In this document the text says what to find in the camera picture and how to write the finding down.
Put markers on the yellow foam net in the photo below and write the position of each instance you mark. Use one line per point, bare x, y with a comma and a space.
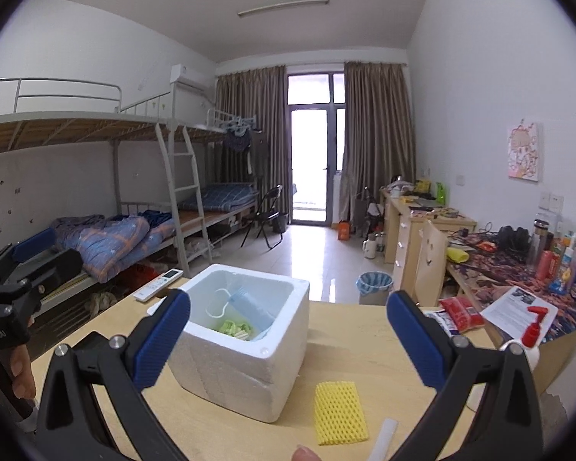
341, 413

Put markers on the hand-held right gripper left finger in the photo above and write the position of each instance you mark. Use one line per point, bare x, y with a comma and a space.
163, 341

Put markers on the red snack packet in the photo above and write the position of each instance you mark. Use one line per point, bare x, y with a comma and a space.
461, 313

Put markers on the black folding chair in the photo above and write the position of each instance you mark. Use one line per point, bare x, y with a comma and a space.
264, 216

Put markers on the wooden desk with drawers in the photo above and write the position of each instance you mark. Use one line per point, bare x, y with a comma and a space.
408, 235

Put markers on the green bag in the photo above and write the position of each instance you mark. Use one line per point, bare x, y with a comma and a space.
441, 194

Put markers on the hanging dark clothes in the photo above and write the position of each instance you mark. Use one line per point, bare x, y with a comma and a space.
237, 146

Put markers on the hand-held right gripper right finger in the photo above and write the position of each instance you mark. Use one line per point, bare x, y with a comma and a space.
415, 341

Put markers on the white wall sockets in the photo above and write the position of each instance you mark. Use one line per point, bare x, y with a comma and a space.
551, 201

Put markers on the glass balcony door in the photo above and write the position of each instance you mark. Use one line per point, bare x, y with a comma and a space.
312, 163

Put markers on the person's right hand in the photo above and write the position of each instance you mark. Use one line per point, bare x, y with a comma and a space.
307, 455

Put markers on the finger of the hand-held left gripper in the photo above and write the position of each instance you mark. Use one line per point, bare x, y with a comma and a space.
33, 242
53, 269

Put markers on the white paper sheet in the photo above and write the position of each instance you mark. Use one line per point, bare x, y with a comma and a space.
516, 309

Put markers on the white remote control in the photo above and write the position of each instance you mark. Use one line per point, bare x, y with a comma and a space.
161, 284

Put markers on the white and red packet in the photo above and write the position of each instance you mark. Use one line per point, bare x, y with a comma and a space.
439, 321

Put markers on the black headphones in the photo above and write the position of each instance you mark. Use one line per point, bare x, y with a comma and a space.
513, 239

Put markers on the orange bag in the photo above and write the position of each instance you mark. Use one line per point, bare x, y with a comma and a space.
344, 230

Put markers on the blue and orange plaid blanket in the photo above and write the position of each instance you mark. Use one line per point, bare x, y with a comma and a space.
110, 245

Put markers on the folded blue plaid quilt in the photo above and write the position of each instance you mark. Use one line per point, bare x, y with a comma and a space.
221, 197

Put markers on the red bag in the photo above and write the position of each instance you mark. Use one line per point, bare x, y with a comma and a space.
137, 278

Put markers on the white bottle with red pump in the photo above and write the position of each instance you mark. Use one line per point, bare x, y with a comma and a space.
533, 331

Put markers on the ceiling tube light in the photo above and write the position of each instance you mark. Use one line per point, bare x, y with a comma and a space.
283, 7

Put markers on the steel thermos bottle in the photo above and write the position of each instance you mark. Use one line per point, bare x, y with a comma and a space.
538, 242

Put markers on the trash bin with blue liner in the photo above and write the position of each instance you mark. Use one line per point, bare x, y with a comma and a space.
375, 285

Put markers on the beige cloth bundle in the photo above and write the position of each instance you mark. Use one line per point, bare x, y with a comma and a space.
101, 302

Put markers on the metal bunk bed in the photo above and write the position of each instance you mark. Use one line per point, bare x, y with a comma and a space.
77, 127

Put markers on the person's left hand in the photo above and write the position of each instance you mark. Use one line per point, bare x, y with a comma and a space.
25, 372

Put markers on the yellow pouch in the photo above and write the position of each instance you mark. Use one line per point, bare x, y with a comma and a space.
458, 254

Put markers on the white bed ladder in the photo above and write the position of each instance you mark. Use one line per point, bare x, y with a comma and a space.
182, 192

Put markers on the yellow box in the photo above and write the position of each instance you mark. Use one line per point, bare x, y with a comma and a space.
423, 185

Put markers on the wooden chair with smiley face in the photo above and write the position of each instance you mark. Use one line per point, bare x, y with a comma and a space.
429, 259

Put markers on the pink cartoon wall poster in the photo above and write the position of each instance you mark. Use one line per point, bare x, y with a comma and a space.
524, 152

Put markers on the white foam box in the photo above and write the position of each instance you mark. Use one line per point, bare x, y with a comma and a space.
235, 379

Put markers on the red can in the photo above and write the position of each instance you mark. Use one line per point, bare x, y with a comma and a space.
547, 264

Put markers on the white air conditioner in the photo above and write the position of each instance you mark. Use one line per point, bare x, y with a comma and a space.
188, 77

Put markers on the brown curtain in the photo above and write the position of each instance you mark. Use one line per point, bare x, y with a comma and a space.
249, 144
379, 144

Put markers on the blue tube bottle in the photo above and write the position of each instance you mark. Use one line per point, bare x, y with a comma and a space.
569, 269

